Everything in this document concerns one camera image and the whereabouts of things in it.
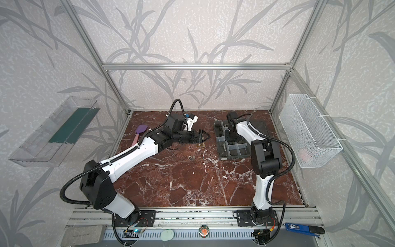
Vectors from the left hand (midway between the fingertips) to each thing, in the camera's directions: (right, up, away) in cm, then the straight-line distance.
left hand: (206, 133), depth 76 cm
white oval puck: (-18, -45, -8) cm, 49 cm away
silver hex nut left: (-10, -16, +18) cm, 26 cm away
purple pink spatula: (-48, +1, +32) cm, 58 cm away
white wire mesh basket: (+42, -3, -16) cm, 45 cm away
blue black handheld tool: (+52, -47, -2) cm, 71 cm away
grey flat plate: (-55, -44, -9) cm, 71 cm away
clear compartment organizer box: (+13, -12, +21) cm, 27 cm away
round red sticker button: (-1, -45, -6) cm, 46 cm away
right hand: (+16, -3, +23) cm, 28 cm away
